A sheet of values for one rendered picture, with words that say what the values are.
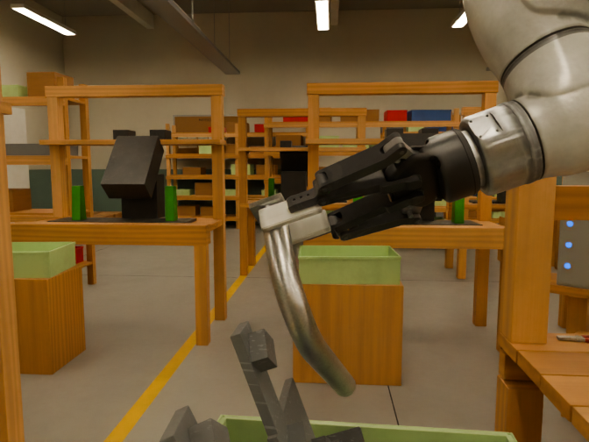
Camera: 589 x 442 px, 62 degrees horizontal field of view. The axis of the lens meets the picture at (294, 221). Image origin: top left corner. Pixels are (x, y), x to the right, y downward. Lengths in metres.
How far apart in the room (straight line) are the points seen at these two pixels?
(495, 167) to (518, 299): 0.86
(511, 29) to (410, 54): 10.69
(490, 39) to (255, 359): 0.44
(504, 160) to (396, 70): 10.67
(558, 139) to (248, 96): 10.71
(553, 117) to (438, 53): 10.86
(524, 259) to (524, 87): 0.82
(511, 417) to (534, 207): 0.54
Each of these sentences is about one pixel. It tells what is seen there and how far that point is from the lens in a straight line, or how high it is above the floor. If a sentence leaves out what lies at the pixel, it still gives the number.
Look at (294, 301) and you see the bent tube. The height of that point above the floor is 1.19.
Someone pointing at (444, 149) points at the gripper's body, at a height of 1.34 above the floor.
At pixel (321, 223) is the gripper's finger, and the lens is 0.57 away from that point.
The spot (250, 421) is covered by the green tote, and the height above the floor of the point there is 0.96.
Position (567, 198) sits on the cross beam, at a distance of 1.47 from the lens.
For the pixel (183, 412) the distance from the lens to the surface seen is 0.41.
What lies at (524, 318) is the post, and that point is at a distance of 1.39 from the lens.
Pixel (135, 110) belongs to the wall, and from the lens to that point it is 11.81.
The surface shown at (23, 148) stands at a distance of 5.78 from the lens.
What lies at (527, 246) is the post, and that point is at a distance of 1.35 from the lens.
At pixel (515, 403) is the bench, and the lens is 1.46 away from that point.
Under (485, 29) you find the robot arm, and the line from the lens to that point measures 0.63.
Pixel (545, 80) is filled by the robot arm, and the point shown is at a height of 1.41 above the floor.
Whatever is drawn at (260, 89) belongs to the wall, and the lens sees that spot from 11.14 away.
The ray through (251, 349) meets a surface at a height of 1.13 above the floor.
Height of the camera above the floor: 1.33
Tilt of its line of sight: 6 degrees down
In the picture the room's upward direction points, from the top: straight up
